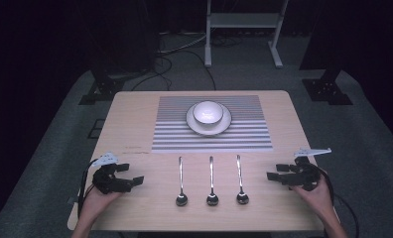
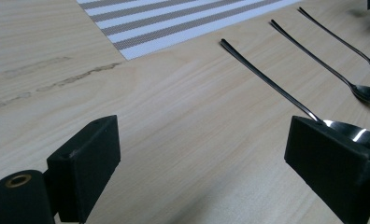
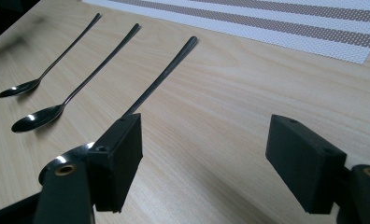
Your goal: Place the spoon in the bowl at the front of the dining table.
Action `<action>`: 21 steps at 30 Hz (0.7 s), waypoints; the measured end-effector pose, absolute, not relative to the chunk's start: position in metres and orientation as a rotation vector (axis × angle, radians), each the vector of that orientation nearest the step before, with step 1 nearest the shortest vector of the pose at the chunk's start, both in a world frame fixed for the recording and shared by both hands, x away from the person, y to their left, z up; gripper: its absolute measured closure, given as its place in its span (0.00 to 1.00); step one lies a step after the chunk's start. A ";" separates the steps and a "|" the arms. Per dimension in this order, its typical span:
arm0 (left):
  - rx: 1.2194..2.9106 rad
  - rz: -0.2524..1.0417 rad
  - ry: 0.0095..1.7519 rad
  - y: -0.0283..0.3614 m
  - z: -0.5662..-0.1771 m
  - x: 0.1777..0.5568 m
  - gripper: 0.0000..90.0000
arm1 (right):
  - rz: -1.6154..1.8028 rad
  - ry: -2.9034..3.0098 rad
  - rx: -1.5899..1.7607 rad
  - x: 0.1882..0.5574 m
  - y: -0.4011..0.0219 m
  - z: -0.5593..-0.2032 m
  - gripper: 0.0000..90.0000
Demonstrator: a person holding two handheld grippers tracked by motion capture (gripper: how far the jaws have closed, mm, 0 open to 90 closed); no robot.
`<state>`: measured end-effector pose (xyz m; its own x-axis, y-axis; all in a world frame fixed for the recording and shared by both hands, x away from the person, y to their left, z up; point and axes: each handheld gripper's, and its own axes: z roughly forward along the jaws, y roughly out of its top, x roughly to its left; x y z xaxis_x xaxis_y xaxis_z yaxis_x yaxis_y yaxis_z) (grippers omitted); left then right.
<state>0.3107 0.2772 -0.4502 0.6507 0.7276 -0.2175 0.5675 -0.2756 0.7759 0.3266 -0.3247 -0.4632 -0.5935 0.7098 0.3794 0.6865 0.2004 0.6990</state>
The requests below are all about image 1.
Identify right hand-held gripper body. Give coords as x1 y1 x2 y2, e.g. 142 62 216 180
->
288 147 333 192

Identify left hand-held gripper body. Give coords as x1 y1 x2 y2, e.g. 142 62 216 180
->
90 151 133 195

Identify person's right hand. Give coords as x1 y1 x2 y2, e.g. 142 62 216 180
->
289 174 335 217

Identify person's left hand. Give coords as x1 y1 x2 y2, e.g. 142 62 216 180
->
80 189 123 226

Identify metal spoon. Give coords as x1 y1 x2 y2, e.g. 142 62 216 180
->
175 156 189 207
235 154 250 205
205 156 219 207

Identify striped grey placemat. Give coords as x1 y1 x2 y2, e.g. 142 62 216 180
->
151 94 274 154

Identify black stand base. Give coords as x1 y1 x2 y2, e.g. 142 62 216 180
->
77 67 133 106
301 68 354 106

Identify white plate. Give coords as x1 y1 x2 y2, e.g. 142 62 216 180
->
186 102 232 137

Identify white bowl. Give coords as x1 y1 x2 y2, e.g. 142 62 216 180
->
192 100 224 126

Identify white metal stand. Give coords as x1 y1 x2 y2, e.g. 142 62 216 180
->
203 0 290 69

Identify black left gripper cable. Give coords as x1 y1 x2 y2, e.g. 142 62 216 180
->
77 158 99 219

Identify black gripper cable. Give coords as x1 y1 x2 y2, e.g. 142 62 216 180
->
77 158 99 219
317 168 360 238

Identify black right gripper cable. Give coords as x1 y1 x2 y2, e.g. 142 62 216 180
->
317 168 360 238

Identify black floor cable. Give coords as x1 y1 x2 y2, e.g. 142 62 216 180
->
130 32 217 92

